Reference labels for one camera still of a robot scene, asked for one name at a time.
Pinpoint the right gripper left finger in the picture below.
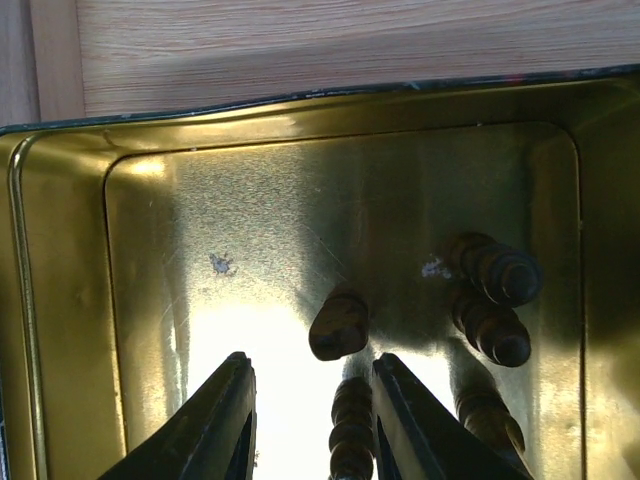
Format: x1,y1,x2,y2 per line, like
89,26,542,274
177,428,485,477
101,352,257,479

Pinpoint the gold tin lid tray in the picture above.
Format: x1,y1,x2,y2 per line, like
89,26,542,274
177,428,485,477
1,66,639,479

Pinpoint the dark piece under finger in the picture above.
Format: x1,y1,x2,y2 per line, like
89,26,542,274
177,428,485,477
328,377,374,479

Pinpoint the dark piece right lower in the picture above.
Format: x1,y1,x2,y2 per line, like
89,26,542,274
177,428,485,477
455,386,526,456

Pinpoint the dark knight piece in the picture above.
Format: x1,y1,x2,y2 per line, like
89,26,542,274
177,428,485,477
308,284,370,361

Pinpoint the dark pawn piece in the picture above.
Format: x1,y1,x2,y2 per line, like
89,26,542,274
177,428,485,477
445,231,543,308
450,288,532,368

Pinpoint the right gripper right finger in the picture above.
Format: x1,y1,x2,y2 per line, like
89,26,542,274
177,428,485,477
372,353,526,479

